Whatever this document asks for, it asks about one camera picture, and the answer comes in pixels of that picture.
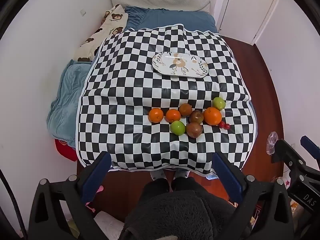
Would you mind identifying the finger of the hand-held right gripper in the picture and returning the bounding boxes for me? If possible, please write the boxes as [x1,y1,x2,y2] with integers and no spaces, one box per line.
[272,139,320,180]
[300,135,320,159]

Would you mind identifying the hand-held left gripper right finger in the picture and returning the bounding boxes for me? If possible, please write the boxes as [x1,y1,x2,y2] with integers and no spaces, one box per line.
[212,152,295,240]

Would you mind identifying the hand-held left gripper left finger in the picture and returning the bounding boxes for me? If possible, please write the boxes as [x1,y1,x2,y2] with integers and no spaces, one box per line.
[28,151,112,240]

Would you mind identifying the dark brown round fruit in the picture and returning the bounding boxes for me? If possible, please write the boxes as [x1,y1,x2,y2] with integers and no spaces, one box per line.
[189,110,204,124]
[186,122,203,139]

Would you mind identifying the large orange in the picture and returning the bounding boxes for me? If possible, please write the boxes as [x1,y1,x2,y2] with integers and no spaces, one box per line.
[203,107,222,126]

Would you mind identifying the green apple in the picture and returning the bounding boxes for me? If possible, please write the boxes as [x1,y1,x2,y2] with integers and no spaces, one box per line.
[212,97,226,111]
[171,120,186,136]

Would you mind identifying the orange-brown round fruit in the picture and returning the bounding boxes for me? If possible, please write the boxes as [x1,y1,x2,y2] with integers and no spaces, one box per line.
[179,103,193,117]

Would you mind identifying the small orange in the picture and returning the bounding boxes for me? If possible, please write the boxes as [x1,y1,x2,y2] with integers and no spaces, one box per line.
[148,108,164,123]
[166,109,181,123]

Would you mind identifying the oval floral plate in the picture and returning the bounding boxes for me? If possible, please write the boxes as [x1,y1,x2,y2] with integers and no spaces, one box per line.
[152,51,209,77]

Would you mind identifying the pink plastic item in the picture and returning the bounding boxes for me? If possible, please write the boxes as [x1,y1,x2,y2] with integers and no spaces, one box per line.
[84,185,104,213]

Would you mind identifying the clear plastic bag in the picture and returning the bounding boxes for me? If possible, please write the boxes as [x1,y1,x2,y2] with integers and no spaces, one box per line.
[266,131,279,156]

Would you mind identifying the red cloth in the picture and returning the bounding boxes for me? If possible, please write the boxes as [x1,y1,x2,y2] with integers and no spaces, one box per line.
[54,139,78,162]

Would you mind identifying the grey patterned slipper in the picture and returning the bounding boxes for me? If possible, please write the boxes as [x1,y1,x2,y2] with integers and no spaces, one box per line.
[149,169,165,181]
[173,169,190,180]

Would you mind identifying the white quilted pad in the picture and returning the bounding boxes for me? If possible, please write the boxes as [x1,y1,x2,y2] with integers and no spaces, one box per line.
[93,211,126,240]

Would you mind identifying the person's black fleece clothing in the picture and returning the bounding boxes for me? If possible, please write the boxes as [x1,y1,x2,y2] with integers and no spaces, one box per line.
[119,177,253,240]

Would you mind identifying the light blue blanket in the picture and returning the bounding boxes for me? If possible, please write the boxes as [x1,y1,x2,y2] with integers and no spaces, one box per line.
[47,59,94,148]

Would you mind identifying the black white checkered cloth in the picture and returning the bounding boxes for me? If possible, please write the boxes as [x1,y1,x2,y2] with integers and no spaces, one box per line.
[75,24,259,178]

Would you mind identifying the white door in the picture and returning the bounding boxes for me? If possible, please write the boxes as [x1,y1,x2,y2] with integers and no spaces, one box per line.
[216,0,280,46]

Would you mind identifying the teddy bear pillow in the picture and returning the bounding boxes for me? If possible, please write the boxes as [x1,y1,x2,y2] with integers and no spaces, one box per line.
[74,4,129,62]

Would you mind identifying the blue bedsheet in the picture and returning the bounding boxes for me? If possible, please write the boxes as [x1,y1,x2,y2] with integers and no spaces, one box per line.
[124,6,219,34]

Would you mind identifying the black cable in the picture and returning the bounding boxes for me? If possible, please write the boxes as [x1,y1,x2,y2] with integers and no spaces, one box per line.
[0,167,28,240]

